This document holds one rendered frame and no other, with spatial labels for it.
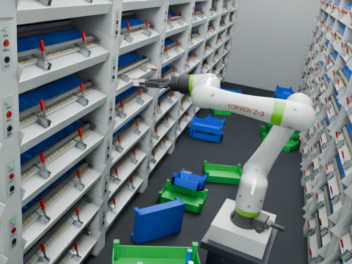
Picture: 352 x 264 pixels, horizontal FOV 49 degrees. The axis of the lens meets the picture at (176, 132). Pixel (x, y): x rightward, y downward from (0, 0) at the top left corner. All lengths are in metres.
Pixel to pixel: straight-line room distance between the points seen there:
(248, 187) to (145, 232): 0.73
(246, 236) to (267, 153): 0.40
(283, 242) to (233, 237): 0.72
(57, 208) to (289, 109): 1.03
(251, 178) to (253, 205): 0.13
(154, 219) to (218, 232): 0.48
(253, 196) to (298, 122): 0.40
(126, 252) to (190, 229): 1.05
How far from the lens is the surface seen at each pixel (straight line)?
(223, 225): 1.89
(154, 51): 2.36
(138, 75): 2.10
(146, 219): 2.19
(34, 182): 1.42
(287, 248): 2.51
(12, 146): 1.22
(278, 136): 1.88
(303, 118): 1.66
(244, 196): 1.82
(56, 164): 1.53
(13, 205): 1.31
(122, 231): 2.36
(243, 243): 1.88
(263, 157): 1.92
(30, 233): 1.51
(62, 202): 1.66
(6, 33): 1.11
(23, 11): 1.16
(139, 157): 2.49
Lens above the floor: 1.44
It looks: 22 degrees down
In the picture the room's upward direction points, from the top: 8 degrees clockwise
